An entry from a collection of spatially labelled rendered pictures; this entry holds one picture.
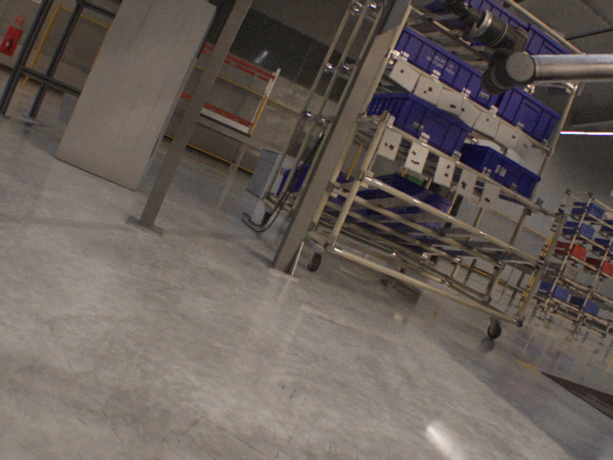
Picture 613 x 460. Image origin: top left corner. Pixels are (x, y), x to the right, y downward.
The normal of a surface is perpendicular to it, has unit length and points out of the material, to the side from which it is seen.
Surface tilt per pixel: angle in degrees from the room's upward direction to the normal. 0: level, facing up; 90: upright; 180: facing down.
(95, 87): 90
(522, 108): 94
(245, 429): 0
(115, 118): 90
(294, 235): 90
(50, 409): 0
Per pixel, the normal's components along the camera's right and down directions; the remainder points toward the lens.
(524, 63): 0.02, 0.06
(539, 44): 0.22, 0.29
